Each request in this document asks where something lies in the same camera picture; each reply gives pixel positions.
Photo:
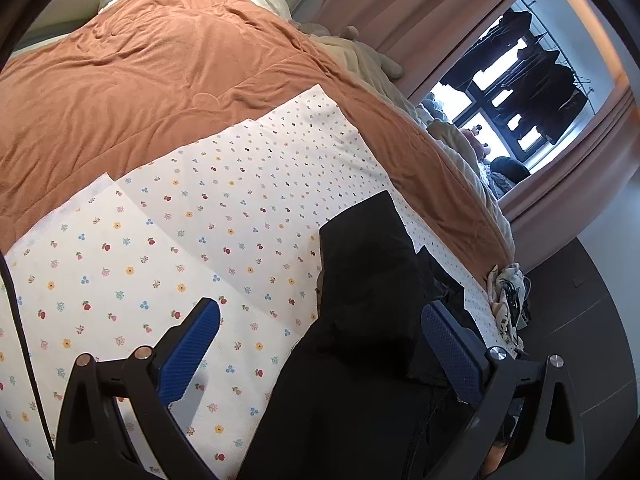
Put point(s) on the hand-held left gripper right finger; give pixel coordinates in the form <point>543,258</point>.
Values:
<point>452,355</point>

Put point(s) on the black jacket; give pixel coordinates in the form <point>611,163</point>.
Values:
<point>360,285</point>

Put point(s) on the row of hanging dark clothes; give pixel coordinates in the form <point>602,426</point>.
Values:
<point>540,90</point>

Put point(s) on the orange blanket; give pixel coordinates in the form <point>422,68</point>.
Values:
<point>150,85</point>

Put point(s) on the white black patterned cloth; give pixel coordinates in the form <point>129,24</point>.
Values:
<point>505,285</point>

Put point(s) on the floral white bed sheet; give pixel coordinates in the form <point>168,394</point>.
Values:
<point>250,185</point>

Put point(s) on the dark round object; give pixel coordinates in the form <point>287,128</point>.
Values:
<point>510,172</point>

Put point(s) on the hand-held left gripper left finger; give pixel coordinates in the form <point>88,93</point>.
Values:
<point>192,350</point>

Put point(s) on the beige blanket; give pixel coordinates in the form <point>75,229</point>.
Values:
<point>345,52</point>

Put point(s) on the pink curtain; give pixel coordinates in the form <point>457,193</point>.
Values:
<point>400,10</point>
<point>575,175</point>

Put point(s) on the metal clothes rack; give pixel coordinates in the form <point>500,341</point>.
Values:
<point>560,42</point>

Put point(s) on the pink plush toy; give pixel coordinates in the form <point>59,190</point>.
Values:
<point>472,142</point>

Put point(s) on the window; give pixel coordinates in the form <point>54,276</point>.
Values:
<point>487,79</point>

